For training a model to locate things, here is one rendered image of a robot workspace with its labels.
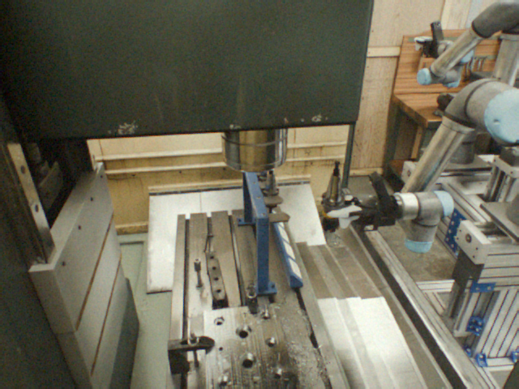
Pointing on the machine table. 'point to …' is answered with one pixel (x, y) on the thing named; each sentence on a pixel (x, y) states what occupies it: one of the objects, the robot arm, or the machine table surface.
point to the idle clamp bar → (216, 279)
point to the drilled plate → (230, 335)
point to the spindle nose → (255, 150)
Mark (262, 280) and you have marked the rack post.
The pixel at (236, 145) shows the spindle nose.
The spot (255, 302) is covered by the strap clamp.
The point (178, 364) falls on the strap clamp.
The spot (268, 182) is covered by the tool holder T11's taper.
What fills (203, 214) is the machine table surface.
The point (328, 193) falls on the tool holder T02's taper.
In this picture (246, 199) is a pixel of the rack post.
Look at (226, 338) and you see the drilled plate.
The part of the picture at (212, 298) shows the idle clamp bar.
